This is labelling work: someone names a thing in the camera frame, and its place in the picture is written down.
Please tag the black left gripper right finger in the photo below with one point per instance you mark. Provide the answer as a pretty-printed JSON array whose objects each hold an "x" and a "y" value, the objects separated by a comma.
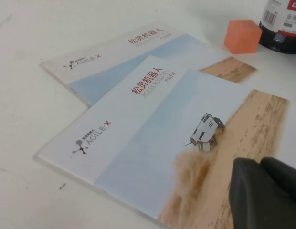
[{"x": 288, "y": 183}]

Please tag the black mesh pen holder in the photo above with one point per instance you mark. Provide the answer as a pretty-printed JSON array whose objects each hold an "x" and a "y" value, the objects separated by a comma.
[{"x": 281, "y": 40}]

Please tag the desert brochure with rover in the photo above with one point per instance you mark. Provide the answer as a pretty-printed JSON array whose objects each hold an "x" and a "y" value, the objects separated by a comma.
[{"x": 138, "y": 131}]

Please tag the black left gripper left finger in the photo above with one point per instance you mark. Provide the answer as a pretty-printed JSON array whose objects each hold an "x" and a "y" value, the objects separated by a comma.
[{"x": 253, "y": 195}]

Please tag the orange block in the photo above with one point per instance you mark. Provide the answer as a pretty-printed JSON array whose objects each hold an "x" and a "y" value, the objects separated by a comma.
[{"x": 242, "y": 35}]

